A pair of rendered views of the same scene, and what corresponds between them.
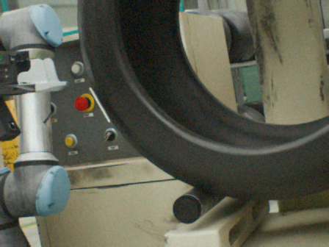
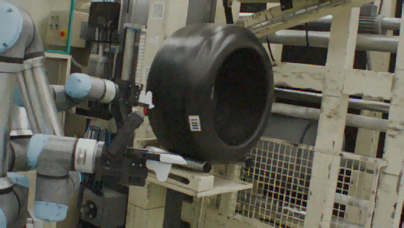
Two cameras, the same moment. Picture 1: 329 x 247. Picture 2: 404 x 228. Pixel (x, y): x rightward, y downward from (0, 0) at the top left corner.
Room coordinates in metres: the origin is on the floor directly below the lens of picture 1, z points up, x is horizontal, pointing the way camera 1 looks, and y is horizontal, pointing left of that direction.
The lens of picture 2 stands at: (0.43, 1.78, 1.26)
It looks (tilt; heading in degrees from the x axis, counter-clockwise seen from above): 4 degrees down; 288
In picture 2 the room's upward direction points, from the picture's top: 7 degrees clockwise
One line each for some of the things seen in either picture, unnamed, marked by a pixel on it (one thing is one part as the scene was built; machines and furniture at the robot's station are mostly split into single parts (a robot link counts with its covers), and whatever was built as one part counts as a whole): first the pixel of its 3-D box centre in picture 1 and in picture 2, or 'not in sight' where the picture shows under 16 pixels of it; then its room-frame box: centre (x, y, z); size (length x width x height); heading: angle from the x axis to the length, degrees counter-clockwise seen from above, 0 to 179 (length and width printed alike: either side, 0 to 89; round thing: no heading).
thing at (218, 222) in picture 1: (224, 222); (173, 173); (1.14, -0.07, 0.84); 0.36 x 0.09 x 0.06; 159
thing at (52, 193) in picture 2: not in sight; (53, 193); (1.08, 0.85, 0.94); 0.11 x 0.08 x 0.11; 112
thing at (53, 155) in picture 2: not in sight; (53, 153); (1.07, 0.86, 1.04); 0.11 x 0.08 x 0.09; 22
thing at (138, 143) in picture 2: not in sight; (167, 148); (1.26, -0.27, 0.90); 0.40 x 0.03 x 0.10; 69
